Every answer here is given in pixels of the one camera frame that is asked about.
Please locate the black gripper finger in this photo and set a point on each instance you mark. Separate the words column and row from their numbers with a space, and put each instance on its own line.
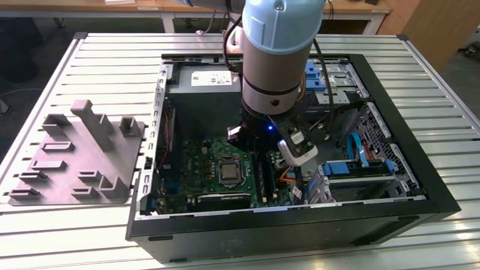
column 235, row 136

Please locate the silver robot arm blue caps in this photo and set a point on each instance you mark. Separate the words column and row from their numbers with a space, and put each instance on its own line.
column 269, row 70

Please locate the CPU socket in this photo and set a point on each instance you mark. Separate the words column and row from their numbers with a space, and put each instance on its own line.
column 224, row 161

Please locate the grey power supply unit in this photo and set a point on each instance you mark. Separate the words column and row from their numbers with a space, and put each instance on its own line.
column 203, row 112

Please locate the silver CPU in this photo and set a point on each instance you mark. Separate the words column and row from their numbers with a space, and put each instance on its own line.
column 228, row 172

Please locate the green motherboard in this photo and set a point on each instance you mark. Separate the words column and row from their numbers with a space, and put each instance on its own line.
column 195, row 168

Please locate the black graphics card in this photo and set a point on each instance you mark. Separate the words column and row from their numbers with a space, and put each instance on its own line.
column 224, row 198

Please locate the hard disk in blue carrier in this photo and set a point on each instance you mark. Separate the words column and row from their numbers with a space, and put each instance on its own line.
column 337, row 170

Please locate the blue plastic drive carrier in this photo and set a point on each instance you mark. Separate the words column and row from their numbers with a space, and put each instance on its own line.
column 312, row 76

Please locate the metal drive cage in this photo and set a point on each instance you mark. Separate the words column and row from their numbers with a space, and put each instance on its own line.
column 339, row 95

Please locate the metal disk bay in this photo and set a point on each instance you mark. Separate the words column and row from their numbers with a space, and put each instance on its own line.
column 360, row 181

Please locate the blue VGA port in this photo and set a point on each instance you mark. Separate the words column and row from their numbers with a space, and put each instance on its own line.
column 152, row 204

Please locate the black open PC case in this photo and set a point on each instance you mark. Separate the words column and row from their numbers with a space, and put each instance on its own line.
column 263, row 233

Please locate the grey plastic parts rack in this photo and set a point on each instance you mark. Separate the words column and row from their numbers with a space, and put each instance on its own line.
column 93, row 160

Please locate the wooden cabinet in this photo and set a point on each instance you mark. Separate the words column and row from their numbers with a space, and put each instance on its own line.
column 431, row 28

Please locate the dark office chair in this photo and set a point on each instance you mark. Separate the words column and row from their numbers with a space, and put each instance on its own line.
column 19, row 56

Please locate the grey chair base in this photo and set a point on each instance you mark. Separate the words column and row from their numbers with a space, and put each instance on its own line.
column 472, row 47

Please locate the wooden desk white frame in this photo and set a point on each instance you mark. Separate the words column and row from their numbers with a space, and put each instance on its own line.
column 93, row 8

